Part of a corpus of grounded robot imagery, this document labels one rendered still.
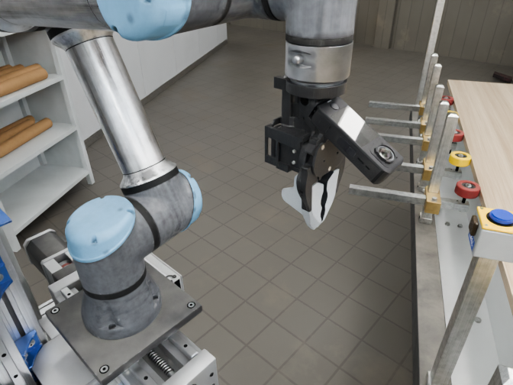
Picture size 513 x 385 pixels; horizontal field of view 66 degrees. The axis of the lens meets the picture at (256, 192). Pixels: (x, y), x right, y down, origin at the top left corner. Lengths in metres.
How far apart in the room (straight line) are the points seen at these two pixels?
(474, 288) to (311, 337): 1.28
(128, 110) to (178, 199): 0.19
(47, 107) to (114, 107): 2.68
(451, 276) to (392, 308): 0.73
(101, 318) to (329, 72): 0.58
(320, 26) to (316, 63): 0.04
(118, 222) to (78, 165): 2.85
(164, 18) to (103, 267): 0.45
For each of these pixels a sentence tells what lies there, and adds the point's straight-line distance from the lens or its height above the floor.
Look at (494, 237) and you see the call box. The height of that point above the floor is 1.20.
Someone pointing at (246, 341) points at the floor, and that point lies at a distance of 2.07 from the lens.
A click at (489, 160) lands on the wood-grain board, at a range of 1.86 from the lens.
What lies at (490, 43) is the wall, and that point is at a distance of 7.58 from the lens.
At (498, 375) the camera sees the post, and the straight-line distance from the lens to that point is 0.72.
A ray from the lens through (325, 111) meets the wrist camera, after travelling 0.47.
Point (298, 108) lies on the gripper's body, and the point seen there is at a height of 1.48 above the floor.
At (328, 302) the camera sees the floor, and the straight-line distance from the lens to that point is 2.26.
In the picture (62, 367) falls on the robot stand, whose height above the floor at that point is 0.95.
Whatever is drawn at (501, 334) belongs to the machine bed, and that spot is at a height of 0.67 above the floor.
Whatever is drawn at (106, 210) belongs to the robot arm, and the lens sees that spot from 0.72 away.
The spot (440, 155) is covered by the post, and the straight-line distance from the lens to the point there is 1.57.
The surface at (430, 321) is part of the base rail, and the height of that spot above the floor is 0.70.
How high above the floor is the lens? 1.65
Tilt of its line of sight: 32 degrees down
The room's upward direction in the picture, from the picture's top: 1 degrees counter-clockwise
